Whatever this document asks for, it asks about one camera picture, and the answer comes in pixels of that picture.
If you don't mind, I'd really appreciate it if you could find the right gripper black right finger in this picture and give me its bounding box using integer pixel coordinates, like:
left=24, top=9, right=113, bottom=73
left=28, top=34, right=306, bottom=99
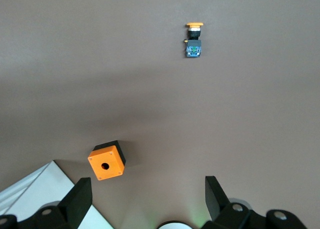
left=202, top=175, right=267, bottom=229

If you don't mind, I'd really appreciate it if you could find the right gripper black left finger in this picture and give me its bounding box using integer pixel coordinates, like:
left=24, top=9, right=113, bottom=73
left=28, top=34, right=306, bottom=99
left=32, top=177, right=93, bottom=229

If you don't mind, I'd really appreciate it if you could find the orange-capped push button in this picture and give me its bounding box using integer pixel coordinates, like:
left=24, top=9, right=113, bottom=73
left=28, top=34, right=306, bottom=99
left=184, top=22, right=205, bottom=59

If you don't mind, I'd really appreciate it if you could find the white plastic bin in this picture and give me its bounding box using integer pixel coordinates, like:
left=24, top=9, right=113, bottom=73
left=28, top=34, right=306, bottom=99
left=0, top=159, right=115, bottom=229

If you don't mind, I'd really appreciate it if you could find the orange box with hole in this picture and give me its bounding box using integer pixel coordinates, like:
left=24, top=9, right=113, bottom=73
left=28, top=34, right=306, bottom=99
left=87, top=140, right=127, bottom=181

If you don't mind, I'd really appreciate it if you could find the brown table cover sheet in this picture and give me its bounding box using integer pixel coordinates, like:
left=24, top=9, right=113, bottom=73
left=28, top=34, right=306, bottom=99
left=0, top=0, right=320, bottom=229

